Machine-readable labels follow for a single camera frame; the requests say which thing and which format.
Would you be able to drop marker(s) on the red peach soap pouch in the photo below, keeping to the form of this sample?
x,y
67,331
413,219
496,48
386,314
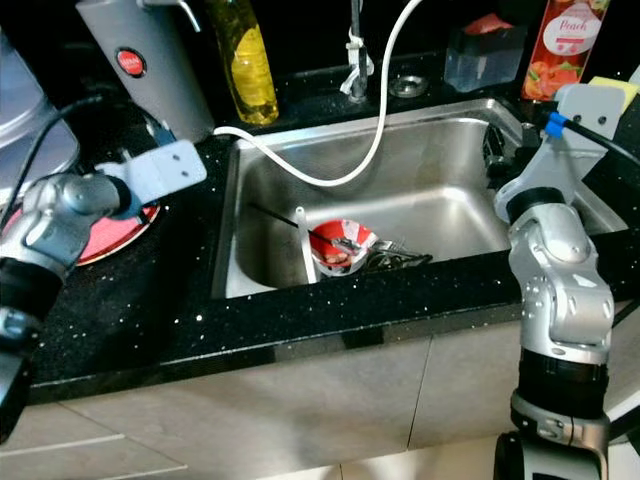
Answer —
x,y
565,55

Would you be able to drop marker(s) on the yellow dish soap bottle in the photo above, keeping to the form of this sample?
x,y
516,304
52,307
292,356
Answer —
x,y
253,80

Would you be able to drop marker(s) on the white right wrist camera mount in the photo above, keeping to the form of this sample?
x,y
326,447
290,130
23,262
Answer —
x,y
575,140

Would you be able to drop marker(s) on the clear holder with red sponge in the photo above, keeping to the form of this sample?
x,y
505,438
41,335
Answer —
x,y
485,58

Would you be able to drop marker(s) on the thin black utensil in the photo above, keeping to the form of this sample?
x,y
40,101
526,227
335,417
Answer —
x,y
272,215

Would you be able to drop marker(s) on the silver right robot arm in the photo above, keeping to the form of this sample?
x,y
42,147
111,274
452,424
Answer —
x,y
560,290

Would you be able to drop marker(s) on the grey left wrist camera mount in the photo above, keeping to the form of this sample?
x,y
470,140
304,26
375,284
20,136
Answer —
x,y
170,165

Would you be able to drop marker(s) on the metal fork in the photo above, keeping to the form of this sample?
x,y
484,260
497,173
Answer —
x,y
400,260

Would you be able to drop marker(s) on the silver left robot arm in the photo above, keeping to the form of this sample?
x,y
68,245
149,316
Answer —
x,y
55,215

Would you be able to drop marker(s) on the grey metal pot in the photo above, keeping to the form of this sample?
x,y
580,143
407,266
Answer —
x,y
30,110

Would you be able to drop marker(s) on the stainless steel sink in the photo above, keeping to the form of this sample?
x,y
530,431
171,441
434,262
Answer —
x,y
440,170

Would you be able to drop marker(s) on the red round plate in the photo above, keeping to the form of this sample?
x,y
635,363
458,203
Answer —
x,y
115,240

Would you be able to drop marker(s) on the yellow sponge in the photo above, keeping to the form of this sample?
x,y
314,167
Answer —
x,y
622,92

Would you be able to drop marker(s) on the white plastic utensil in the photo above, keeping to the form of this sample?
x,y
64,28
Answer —
x,y
308,255

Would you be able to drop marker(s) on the grey cabinet front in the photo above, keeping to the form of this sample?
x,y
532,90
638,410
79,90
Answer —
x,y
260,410

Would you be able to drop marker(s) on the chrome faucet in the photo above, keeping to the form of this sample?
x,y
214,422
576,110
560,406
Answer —
x,y
356,55

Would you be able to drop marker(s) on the red and white bowl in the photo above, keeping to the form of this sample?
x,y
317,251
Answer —
x,y
340,252

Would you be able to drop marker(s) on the silver jug with red logo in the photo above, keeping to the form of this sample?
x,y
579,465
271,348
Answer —
x,y
150,80

